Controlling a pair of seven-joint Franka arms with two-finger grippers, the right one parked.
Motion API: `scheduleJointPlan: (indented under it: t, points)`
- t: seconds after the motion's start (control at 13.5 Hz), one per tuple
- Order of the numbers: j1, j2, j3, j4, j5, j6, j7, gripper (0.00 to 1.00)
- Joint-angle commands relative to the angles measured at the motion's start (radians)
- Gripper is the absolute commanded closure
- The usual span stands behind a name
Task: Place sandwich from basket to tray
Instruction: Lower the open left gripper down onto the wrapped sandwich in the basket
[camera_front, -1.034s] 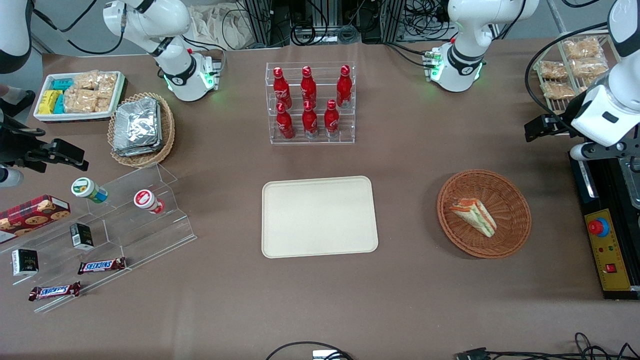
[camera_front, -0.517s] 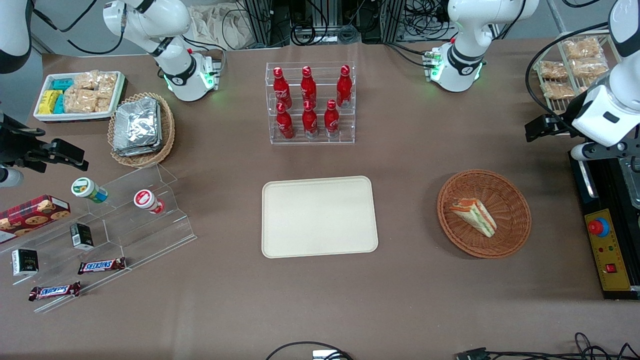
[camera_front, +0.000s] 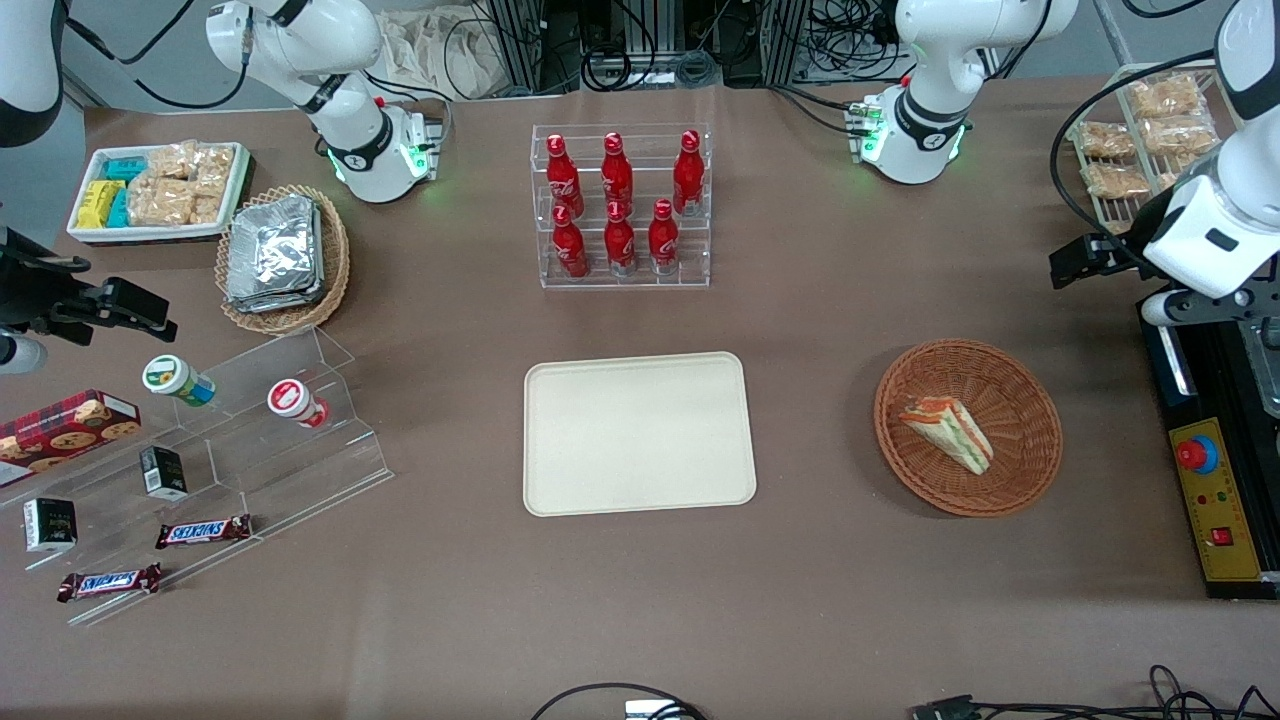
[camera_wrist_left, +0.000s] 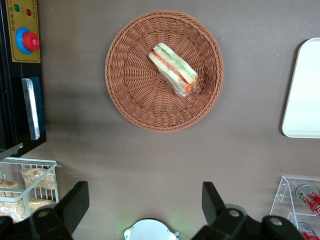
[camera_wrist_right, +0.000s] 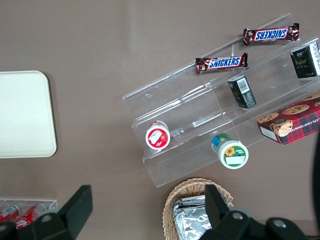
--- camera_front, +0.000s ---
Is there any red lid yogurt cup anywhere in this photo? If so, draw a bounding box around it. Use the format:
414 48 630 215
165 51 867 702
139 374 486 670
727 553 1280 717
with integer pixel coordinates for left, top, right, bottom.
267 378 330 429

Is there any black cable tangle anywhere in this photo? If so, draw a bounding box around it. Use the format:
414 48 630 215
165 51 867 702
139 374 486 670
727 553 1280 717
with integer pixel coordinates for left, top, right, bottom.
975 664 1280 720

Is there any small black box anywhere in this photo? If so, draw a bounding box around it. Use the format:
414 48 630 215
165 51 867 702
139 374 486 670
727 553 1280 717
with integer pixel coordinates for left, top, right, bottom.
23 497 78 554
139 446 189 501

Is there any red tartan cookie box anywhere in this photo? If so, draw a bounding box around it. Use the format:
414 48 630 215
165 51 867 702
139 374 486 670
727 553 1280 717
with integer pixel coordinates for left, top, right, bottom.
0 390 142 488

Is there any white rectangular snack tray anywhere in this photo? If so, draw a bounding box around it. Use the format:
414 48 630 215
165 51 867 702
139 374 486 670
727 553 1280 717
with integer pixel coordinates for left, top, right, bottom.
67 142 251 245

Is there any light oval wicker basket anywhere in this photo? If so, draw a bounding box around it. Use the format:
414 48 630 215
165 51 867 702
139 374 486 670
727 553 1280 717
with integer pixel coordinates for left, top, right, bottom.
215 185 351 334

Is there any clear acrylic bottle rack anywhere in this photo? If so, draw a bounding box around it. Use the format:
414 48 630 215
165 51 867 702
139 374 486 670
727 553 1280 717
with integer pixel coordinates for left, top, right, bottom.
532 123 713 289

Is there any black cable connector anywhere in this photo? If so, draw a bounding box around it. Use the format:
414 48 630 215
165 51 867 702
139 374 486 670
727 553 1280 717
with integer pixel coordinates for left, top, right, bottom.
911 694 982 720

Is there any cream plastic tray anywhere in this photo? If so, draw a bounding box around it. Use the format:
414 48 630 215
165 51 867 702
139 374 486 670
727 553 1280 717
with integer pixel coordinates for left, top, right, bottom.
524 352 758 518

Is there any green lid yogurt cup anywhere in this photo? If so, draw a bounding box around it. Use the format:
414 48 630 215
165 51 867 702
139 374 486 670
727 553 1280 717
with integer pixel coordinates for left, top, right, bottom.
142 355 216 408

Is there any white wire basket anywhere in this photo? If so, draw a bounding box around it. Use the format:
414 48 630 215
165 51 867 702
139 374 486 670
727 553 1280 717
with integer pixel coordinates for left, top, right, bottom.
1064 63 1233 237

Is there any clear acrylic stepped shelf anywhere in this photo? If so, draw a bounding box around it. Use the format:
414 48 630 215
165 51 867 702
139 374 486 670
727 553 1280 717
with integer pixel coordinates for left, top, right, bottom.
0 325 394 628

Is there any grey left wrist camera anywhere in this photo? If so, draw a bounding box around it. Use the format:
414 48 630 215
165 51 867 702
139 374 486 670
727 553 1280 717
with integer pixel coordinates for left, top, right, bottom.
1140 290 1196 327

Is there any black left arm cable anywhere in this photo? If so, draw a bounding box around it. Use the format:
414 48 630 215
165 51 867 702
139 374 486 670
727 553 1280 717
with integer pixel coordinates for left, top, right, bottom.
1049 50 1217 273

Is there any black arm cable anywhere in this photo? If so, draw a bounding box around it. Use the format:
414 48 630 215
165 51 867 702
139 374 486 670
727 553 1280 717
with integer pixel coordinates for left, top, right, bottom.
62 0 253 111
1049 50 1217 273

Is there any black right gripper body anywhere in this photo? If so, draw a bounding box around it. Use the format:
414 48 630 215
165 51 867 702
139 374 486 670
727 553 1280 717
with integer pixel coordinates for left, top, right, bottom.
0 228 91 333

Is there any red emergency stop button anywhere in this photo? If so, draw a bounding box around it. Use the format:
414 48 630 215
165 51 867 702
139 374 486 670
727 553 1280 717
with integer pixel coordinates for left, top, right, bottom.
1176 435 1221 477

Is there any silver foil packs stack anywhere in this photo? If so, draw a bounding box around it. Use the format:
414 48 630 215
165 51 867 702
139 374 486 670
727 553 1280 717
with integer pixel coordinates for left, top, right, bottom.
226 195 324 314

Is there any yellow snack packet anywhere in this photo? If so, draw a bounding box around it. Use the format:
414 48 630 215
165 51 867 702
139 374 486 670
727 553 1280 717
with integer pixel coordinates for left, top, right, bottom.
77 180 123 230

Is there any black cable loop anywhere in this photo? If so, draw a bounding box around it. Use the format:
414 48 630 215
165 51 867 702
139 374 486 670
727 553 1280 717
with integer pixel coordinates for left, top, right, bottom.
530 683 709 720

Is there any brown snickers bar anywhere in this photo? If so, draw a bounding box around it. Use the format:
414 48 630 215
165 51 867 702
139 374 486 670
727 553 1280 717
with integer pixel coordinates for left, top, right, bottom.
155 514 253 550
57 563 163 603

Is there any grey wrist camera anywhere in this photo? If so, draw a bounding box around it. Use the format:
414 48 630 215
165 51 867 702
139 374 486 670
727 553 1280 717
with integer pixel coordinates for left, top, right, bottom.
0 335 48 376
1140 290 1196 327

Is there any red cola bottle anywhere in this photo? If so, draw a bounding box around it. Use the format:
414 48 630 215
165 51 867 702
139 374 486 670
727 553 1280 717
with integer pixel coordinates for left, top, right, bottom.
601 132 634 211
552 205 589 279
545 133 584 216
673 130 706 216
604 200 637 277
648 199 681 276

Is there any beige cloth bag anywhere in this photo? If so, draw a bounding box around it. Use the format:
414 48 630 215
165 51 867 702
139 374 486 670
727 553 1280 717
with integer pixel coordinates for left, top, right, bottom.
378 8 503 101

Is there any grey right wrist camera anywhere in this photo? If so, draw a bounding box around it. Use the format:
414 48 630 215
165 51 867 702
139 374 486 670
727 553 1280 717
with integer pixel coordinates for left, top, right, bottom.
0 335 48 376

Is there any background cable bundle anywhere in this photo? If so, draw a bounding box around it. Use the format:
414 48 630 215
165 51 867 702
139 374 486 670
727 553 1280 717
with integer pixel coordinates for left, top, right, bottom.
578 40 723 93

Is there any triangular sandwich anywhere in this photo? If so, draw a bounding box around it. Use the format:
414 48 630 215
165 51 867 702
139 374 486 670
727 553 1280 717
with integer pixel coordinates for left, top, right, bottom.
898 396 994 476

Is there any metal pan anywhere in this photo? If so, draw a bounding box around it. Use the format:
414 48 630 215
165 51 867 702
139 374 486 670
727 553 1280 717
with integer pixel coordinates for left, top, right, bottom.
1243 340 1280 417

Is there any wrapped pastry packet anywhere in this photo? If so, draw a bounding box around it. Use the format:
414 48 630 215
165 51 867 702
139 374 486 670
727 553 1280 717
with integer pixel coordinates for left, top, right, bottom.
1083 161 1152 200
1127 75 1207 122
1140 115 1220 158
1077 121 1137 161

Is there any brown wicker basket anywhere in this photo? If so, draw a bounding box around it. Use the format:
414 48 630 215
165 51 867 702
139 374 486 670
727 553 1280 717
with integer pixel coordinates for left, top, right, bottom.
874 340 1063 518

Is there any black yellow control box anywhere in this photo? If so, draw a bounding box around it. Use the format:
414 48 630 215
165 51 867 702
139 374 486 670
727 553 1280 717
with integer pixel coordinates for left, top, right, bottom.
1138 290 1280 601

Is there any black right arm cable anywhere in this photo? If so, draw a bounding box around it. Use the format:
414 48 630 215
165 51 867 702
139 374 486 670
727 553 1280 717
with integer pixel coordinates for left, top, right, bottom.
62 0 253 111

